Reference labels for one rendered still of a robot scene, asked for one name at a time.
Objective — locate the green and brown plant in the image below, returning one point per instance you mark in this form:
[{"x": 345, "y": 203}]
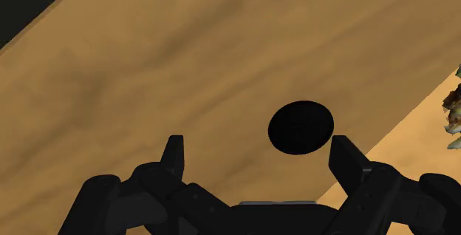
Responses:
[{"x": 454, "y": 113}]

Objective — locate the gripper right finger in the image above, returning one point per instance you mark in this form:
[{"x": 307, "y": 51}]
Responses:
[{"x": 374, "y": 191}]

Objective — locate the black round disc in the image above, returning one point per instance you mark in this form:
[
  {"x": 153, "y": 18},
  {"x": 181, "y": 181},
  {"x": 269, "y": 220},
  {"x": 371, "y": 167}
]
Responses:
[{"x": 300, "y": 127}]

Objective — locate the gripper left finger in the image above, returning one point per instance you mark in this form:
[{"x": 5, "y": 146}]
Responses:
[{"x": 169, "y": 187}]

